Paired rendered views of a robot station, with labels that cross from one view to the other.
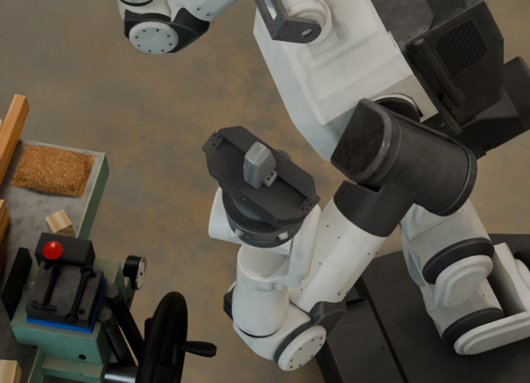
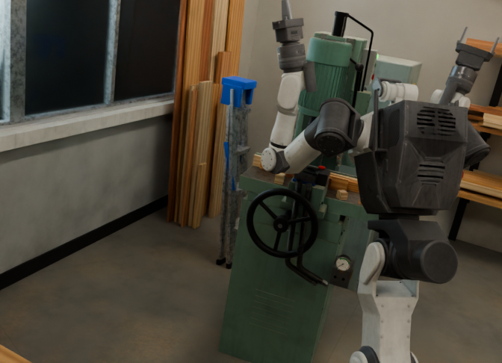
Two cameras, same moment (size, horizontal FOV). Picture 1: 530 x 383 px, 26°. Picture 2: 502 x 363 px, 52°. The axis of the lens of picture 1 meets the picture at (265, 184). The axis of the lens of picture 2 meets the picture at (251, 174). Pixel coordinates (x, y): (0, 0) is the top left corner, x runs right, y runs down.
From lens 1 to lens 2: 2.04 m
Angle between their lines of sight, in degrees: 76
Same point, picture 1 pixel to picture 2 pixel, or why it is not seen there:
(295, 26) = (377, 83)
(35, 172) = not seen: hidden behind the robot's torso
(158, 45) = not seen: hidden behind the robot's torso
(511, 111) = (410, 237)
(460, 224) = (377, 330)
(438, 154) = (333, 116)
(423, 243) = (365, 325)
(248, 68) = not seen: outside the picture
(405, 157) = (328, 106)
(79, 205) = (353, 202)
